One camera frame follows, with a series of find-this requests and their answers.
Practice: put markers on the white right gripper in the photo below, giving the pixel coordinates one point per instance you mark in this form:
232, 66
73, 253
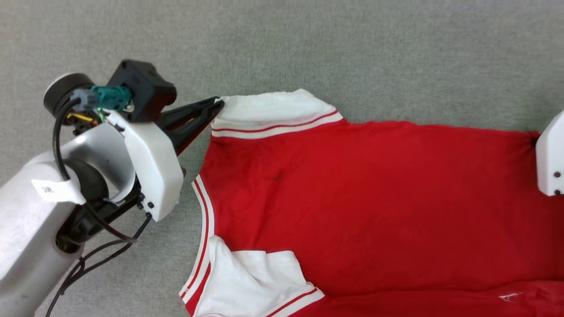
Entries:
553, 154

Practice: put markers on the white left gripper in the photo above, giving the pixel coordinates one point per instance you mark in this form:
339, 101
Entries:
152, 163

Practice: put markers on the red and white shirt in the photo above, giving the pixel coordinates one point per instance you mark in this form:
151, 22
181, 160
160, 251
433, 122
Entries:
374, 198

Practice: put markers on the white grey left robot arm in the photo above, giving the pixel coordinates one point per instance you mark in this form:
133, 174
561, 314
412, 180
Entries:
22, 229

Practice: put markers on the grey fabric sofa cushion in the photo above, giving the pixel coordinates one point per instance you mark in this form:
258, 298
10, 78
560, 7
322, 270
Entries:
330, 48

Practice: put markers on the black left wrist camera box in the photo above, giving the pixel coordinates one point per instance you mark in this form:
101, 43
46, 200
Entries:
143, 88

